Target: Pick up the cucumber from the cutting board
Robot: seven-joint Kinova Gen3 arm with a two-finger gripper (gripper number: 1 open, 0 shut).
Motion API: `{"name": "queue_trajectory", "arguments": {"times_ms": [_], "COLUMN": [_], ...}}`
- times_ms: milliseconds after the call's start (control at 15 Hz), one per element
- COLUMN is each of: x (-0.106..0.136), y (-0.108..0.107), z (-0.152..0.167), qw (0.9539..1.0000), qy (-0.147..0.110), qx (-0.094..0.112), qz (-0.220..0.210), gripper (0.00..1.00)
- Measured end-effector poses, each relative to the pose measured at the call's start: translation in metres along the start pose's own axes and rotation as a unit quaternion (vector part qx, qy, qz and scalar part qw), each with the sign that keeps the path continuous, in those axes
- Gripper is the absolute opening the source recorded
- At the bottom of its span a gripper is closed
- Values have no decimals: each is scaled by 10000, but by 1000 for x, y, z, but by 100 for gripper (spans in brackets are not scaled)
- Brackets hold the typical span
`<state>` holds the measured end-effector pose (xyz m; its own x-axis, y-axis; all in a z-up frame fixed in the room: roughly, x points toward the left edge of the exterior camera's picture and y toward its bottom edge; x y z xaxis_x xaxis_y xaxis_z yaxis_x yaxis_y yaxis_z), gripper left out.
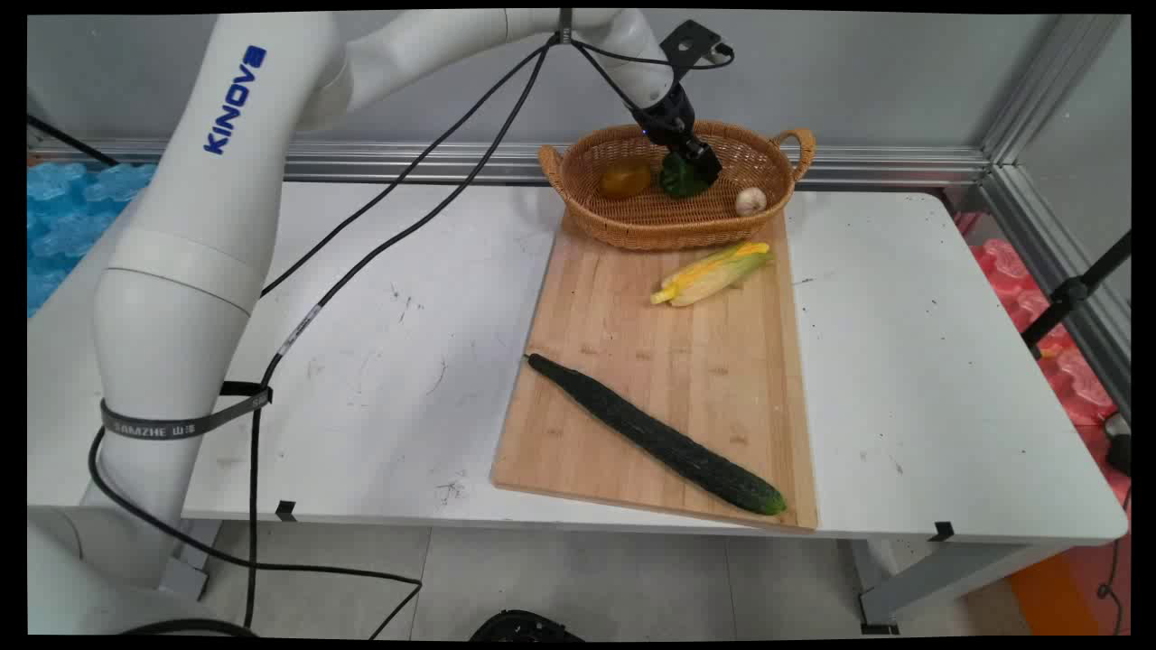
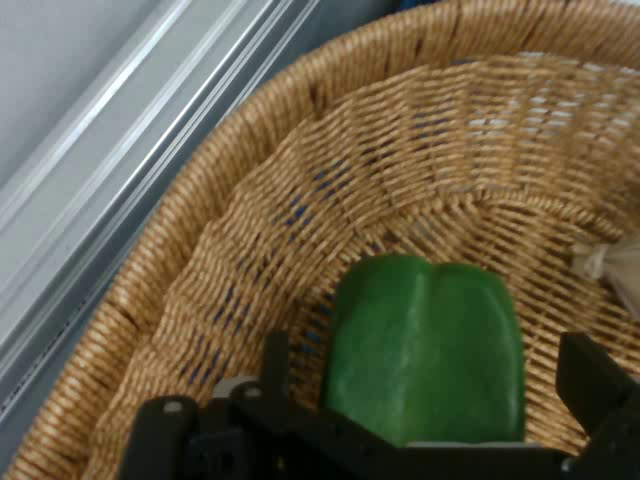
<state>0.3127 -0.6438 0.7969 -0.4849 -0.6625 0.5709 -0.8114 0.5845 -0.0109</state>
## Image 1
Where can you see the round black object on floor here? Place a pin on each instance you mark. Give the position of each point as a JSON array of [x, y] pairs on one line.
[[524, 627]]

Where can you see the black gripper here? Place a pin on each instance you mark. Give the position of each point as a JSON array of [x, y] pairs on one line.
[[666, 116]]

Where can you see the orange yellow tomato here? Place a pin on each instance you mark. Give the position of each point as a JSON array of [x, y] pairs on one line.
[[625, 180]]

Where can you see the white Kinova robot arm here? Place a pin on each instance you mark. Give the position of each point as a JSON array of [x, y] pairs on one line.
[[181, 271]]

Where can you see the grey metal table leg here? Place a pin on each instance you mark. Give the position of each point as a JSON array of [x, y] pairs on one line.
[[190, 564], [939, 578]]

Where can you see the green bell pepper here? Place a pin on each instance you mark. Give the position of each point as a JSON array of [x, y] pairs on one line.
[[679, 181]]

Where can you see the black tape tab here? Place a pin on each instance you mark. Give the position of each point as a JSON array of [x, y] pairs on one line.
[[942, 532], [285, 511]]

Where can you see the black power adapter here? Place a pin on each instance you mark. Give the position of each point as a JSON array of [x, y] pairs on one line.
[[1120, 447]]

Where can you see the white garlic bulb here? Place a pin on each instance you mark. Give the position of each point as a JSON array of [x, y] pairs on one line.
[[750, 200]]

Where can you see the long dark green cucumber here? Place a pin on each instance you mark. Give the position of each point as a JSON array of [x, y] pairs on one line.
[[659, 438]]

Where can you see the wrist camera box on bracket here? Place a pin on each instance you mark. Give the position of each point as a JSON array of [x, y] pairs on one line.
[[691, 41]]

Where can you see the aluminium frame corner post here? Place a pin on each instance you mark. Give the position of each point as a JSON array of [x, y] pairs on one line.
[[1057, 181]]

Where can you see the aluminium frame rail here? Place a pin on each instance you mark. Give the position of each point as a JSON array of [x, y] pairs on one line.
[[406, 161]]

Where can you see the bamboo cutting board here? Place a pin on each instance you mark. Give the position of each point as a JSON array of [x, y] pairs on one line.
[[632, 361]]

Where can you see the blue foam floor mat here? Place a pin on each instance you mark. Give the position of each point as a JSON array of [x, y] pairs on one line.
[[68, 226]]

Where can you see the red foam floor mat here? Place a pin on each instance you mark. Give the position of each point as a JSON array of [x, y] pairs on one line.
[[1070, 370]]

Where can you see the black tripod stand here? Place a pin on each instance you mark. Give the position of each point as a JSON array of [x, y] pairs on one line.
[[1070, 293]]

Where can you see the corn cob with husk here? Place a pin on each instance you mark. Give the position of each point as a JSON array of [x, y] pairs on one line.
[[713, 273]]

